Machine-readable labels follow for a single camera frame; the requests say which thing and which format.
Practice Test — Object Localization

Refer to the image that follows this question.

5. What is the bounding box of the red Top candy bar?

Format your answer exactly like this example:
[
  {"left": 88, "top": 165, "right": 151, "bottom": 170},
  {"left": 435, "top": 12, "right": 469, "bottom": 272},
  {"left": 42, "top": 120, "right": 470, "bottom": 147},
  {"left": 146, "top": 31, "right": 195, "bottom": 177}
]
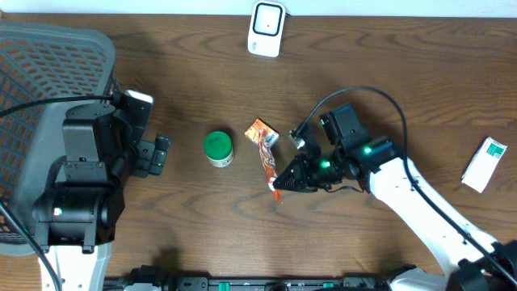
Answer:
[{"left": 258, "top": 142, "right": 282, "bottom": 203}]

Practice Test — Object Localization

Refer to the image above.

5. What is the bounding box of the orange small carton box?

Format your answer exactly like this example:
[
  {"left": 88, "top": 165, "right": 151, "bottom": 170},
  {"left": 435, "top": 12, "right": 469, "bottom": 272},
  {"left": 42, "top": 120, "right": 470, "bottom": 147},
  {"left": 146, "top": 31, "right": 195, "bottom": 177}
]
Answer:
[{"left": 245, "top": 119, "right": 280, "bottom": 147}]

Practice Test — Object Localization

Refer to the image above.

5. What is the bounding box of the green lid white jar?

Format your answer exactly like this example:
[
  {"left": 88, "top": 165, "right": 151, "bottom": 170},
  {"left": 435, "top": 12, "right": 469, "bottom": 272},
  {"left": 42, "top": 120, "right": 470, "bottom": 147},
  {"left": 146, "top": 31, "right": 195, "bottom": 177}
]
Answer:
[{"left": 204, "top": 131, "right": 233, "bottom": 167}]

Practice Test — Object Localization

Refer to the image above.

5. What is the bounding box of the white blue medicine box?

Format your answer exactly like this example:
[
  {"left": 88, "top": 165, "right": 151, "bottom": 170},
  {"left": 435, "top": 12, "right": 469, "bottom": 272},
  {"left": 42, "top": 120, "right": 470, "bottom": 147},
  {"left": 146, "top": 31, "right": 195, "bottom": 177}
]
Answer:
[{"left": 461, "top": 137, "right": 507, "bottom": 193}]

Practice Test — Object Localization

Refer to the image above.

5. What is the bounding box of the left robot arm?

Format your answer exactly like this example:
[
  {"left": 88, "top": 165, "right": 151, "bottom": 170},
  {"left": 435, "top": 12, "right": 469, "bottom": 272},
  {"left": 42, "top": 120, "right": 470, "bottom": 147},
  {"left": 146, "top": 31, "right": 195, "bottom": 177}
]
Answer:
[{"left": 32, "top": 100, "right": 170, "bottom": 290}]

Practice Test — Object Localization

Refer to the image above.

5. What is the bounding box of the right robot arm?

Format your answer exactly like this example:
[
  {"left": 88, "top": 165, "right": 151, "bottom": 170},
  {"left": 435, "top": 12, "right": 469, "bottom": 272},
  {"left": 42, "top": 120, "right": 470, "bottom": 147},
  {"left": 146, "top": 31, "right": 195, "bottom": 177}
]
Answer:
[{"left": 273, "top": 104, "right": 516, "bottom": 290}]

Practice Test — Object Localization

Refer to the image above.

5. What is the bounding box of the white barcode scanner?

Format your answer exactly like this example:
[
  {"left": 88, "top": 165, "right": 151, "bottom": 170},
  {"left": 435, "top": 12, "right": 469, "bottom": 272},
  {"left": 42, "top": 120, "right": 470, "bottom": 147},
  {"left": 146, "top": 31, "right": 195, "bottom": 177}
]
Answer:
[{"left": 247, "top": 1, "right": 287, "bottom": 57}]

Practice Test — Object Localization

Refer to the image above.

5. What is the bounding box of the grey plastic mesh basket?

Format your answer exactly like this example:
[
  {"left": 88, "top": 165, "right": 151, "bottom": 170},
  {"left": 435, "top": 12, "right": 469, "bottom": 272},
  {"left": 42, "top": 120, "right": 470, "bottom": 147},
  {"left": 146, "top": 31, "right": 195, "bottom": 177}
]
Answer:
[{"left": 1, "top": 21, "right": 121, "bottom": 255}]

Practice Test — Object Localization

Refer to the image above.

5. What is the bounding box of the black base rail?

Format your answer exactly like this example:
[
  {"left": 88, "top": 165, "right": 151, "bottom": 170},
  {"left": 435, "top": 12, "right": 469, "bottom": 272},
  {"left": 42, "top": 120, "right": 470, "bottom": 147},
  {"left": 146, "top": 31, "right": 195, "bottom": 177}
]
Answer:
[{"left": 103, "top": 276, "right": 391, "bottom": 291}]

